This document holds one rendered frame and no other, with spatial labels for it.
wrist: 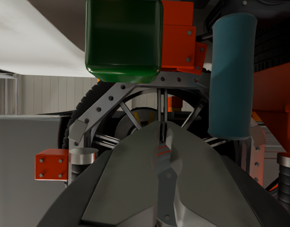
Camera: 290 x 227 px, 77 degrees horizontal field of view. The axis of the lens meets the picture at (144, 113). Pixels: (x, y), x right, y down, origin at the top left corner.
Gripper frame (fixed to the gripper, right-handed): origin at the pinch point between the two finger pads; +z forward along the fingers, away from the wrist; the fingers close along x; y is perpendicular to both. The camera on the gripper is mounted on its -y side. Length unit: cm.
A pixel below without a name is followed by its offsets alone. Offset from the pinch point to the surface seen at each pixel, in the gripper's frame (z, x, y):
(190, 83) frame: 36.9, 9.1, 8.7
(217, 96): 25.7, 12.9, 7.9
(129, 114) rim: 41.0, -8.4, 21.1
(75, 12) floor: 140, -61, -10
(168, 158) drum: 19.8, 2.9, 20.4
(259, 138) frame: 31.9, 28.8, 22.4
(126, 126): 70, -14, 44
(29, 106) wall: 379, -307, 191
